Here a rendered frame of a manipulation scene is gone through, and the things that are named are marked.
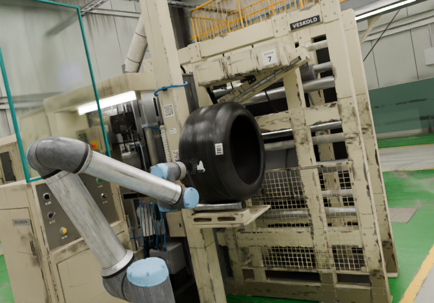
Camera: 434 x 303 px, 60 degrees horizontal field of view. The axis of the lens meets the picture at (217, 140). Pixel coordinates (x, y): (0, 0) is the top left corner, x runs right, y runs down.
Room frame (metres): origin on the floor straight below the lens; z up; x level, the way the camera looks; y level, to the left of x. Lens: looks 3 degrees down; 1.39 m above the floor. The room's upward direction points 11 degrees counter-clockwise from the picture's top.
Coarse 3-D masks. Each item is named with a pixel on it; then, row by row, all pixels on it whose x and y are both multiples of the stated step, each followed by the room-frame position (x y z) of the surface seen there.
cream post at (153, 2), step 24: (144, 0) 2.37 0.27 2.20; (144, 24) 2.39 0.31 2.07; (168, 24) 2.40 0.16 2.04; (168, 48) 2.35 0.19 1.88; (168, 72) 2.33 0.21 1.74; (168, 96) 2.35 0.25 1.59; (168, 120) 2.37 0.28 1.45; (168, 144) 2.39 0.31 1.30; (192, 240) 2.37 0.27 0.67; (192, 264) 2.39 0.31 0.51; (216, 264) 2.40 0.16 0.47; (216, 288) 2.36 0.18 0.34
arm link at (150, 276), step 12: (132, 264) 1.43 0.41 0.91; (144, 264) 1.41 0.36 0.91; (156, 264) 1.40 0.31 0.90; (132, 276) 1.35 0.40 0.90; (144, 276) 1.34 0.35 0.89; (156, 276) 1.35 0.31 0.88; (168, 276) 1.40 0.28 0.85; (132, 288) 1.35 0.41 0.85; (144, 288) 1.33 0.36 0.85; (156, 288) 1.34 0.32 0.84; (168, 288) 1.38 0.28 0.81; (132, 300) 1.37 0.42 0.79; (144, 300) 1.33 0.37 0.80; (156, 300) 1.34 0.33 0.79; (168, 300) 1.36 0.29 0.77
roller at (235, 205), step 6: (198, 204) 2.23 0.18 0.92; (204, 204) 2.21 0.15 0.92; (210, 204) 2.19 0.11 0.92; (216, 204) 2.16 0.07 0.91; (222, 204) 2.14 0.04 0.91; (228, 204) 2.12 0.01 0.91; (234, 204) 2.09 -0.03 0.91; (240, 204) 2.07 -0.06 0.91; (198, 210) 2.23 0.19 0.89; (204, 210) 2.21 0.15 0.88; (210, 210) 2.19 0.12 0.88
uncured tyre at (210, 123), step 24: (192, 120) 2.14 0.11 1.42; (216, 120) 2.04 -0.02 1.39; (240, 120) 2.45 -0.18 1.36; (192, 144) 2.05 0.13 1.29; (240, 144) 2.53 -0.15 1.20; (216, 168) 1.98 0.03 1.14; (240, 168) 2.51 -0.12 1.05; (264, 168) 2.36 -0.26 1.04; (216, 192) 2.06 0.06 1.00; (240, 192) 2.07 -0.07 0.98
